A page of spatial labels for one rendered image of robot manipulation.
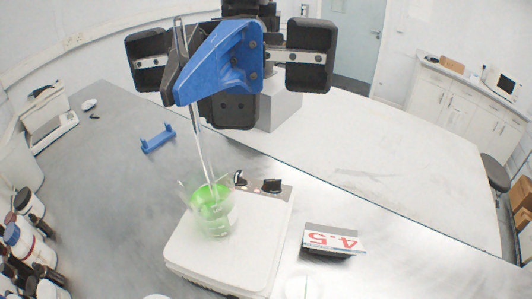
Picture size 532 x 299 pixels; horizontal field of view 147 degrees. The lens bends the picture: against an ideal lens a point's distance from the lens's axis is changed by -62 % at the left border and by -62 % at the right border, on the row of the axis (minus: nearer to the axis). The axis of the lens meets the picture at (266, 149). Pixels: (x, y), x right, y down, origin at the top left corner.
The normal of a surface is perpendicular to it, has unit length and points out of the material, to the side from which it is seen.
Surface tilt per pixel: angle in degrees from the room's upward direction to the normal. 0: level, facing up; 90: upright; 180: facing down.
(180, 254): 0
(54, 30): 90
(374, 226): 0
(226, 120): 72
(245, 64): 90
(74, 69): 90
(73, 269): 0
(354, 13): 90
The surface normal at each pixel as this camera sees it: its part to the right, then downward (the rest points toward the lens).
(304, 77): -0.10, 0.64
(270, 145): 0.00, -0.77
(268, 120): -0.57, 0.53
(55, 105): 0.80, 0.43
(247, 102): -0.10, 0.36
